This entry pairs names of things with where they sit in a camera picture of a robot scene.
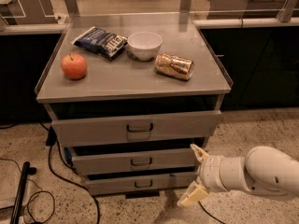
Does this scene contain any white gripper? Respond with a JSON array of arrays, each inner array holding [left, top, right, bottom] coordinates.
[[177, 144, 225, 207]]

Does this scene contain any grey drawer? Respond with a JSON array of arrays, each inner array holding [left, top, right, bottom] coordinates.
[[86, 172, 195, 195], [52, 110, 221, 147], [72, 147, 199, 175]]

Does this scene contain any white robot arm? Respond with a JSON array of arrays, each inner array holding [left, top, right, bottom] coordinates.
[[177, 144, 299, 207]]

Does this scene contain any grey top drawer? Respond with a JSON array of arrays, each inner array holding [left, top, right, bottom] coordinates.
[[52, 110, 221, 147]]

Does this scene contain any grey bottom drawer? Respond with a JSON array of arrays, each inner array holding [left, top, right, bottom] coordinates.
[[86, 172, 195, 195]]

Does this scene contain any grey drawer cabinet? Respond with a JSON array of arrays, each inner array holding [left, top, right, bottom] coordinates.
[[36, 13, 232, 186]]

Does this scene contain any gold soda can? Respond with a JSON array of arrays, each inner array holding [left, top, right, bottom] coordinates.
[[155, 53, 194, 80]]

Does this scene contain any white bowl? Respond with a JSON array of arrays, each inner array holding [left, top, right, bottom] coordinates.
[[127, 32, 163, 61]]

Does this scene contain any red apple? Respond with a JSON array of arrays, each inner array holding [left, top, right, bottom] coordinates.
[[61, 53, 88, 79]]

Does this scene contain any blue chip bag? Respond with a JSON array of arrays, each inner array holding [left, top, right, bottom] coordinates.
[[71, 27, 127, 60]]

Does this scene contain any black pole on floor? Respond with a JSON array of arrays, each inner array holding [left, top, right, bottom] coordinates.
[[9, 161, 36, 224]]

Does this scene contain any grey background cabinet right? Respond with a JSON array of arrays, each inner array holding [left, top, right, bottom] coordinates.
[[207, 0, 286, 20]]

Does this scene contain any grey background cabinet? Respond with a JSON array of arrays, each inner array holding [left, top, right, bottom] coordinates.
[[207, 0, 286, 20], [0, 0, 57, 25]]

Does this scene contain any grey background cabinet left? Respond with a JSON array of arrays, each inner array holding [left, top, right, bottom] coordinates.
[[0, 0, 57, 25]]

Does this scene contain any black floor cable right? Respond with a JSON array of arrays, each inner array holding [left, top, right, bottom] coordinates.
[[197, 201, 226, 224]]

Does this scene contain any black floor cable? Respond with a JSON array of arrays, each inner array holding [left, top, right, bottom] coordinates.
[[197, 201, 226, 224], [38, 122, 101, 224]]

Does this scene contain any black floor cable left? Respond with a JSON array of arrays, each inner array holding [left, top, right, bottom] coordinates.
[[38, 122, 101, 224]]

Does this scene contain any thin black looped cable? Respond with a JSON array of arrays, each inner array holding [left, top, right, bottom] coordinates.
[[0, 158, 56, 224]]

